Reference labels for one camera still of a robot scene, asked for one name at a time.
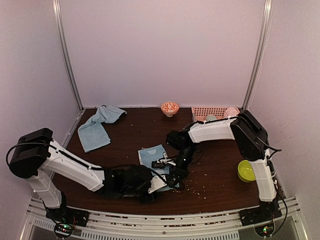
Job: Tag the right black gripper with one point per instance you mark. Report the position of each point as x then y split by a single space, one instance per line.
181 173

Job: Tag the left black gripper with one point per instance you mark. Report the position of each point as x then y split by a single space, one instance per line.
149 198

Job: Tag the blue polka dot towel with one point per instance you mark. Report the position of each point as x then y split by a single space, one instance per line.
147 155

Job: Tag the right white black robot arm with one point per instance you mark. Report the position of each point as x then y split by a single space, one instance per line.
252 142

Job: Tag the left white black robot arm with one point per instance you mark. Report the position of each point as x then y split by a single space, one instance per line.
37 152

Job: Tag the pink plastic basket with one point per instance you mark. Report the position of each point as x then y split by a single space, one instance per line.
199 113

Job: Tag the orange patterned ceramic bowl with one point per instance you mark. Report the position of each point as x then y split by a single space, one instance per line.
169 108

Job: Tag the grey rolled towel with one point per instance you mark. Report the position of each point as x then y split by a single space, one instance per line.
210 117

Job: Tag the pink rolled towel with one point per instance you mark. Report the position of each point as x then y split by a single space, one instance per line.
231 112

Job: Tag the plain light blue towel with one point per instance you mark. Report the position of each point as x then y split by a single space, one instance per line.
92 134

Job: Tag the lime green bowl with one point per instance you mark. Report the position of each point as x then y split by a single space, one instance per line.
245 172

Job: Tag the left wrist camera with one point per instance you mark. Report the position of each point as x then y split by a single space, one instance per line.
157 183

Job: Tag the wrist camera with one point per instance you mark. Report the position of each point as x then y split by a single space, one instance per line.
157 183
162 163

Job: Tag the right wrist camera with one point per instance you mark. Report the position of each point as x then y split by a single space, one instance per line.
162 163

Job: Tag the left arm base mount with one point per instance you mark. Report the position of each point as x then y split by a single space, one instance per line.
69 216

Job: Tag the front aluminium rail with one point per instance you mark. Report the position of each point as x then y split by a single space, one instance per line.
221 225

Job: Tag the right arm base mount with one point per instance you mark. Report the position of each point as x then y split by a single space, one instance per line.
257 215

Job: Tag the right aluminium frame post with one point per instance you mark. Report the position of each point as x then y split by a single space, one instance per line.
260 51

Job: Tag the aluminium frame post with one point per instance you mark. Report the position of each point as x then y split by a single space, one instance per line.
260 51
65 53

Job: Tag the left aluminium frame post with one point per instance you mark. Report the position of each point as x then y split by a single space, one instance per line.
65 53

